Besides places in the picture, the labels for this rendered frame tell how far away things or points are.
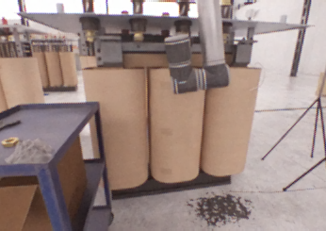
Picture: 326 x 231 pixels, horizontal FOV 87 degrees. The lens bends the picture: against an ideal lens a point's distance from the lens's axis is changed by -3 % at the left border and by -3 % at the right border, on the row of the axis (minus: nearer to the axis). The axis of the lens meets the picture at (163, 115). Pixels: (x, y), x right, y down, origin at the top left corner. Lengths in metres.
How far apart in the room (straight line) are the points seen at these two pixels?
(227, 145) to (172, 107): 0.56
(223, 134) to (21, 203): 1.24
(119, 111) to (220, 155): 0.86
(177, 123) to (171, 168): 0.37
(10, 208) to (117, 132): 0.77
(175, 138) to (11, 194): 0.97
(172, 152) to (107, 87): 0.65
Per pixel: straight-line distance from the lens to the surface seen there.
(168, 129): 1.26
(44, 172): 0.54
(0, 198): 0.65
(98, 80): 1.16
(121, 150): 1.29
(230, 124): 1.43
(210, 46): 0.86
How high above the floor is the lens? 1.15
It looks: 18 degrees down
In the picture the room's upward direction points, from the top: straight up
